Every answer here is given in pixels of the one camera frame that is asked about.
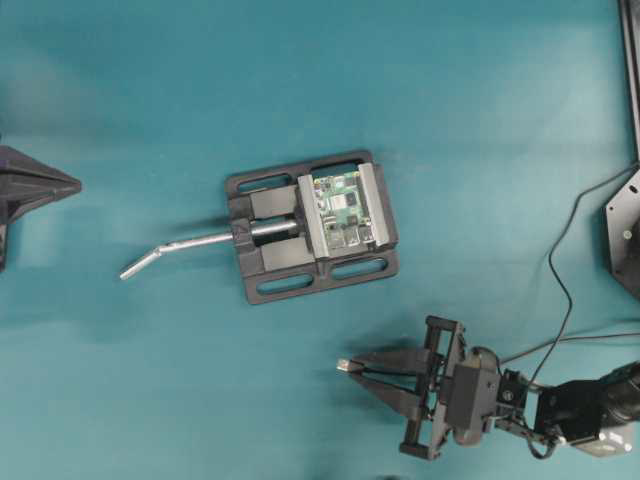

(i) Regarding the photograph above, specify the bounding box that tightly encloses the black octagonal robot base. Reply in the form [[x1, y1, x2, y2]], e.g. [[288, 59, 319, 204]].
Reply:
[[605, 171, 639, 299]]

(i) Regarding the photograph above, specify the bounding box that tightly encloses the green circuit board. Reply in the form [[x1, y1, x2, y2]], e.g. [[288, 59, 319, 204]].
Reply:
[[313, 171, 375, 255]]

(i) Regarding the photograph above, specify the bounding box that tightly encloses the black cable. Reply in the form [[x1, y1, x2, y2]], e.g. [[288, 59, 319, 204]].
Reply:
[[499, 162, 640, 389]]

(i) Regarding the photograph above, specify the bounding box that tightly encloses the small silver USB plug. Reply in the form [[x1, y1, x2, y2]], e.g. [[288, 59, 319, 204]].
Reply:
[[336, 359, 356, 373]]

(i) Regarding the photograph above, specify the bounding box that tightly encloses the silver vise crank handle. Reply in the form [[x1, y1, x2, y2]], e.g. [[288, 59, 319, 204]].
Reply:
[[119, 220, 299, 281]]

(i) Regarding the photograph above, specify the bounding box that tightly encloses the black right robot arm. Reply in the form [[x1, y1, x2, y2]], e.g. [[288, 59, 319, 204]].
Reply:
[[337, 316, 639, 461]]

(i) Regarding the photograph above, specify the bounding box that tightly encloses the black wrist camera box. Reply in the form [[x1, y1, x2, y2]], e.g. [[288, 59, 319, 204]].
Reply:
[[445, 347, 500, 447]]

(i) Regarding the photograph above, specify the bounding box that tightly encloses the black aluminium frame bar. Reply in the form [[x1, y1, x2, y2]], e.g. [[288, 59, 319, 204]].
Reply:
[[617, 0, 639, 158]]

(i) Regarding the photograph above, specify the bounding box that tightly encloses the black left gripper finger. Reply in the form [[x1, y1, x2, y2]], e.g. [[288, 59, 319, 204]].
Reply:
[[1, 145, 82, 270]]

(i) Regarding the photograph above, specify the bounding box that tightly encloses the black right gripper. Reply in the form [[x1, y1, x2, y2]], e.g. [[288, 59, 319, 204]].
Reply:
[[348, 315, 466, 459]]

